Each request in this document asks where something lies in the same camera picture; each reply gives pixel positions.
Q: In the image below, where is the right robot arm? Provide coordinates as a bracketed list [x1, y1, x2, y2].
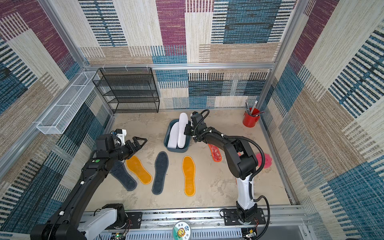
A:
[184, 109, 266, 224]

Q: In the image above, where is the teal plastic storage box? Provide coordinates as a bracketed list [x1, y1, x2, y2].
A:
[164, 119, 191, 153]

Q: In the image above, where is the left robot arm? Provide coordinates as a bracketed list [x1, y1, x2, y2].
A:
[30, 134, 148, 240]

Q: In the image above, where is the round green sticker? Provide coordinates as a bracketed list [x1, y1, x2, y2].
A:
[172, 221, 192, 240]

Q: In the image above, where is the white wire mesh basket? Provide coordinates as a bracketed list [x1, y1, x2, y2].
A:
[37, 72, 96, 135]

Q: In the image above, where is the red patterned insole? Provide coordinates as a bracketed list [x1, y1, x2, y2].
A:
[209, 144, 222, 162]

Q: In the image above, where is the large white mesh insole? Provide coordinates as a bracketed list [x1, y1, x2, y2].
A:
[167, 122, 180, 149]

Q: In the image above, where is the orange fleece insole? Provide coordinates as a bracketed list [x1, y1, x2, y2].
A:
[182, 156, 196, 197]
[126, 156, 153, 185]

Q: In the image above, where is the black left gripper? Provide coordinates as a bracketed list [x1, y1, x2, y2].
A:
[109, 137, 148, 163]

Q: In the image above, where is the pink round sponge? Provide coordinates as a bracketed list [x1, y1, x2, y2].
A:
[256, 153, 273, 169]

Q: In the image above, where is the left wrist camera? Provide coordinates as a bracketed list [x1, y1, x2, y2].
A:
[112, 129, 127, 146]

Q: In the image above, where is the dark grey felt insole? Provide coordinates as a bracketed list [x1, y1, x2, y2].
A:
[152, 152, 169, 195]

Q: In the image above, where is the black wire shelf rack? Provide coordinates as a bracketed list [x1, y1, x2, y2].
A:
[93, 67, 160, 114]

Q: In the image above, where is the red pen cup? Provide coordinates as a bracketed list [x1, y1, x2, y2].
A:
[243, 101, 265, 128]

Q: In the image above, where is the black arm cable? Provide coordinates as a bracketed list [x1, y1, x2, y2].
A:
[221, 134, 271, 240]

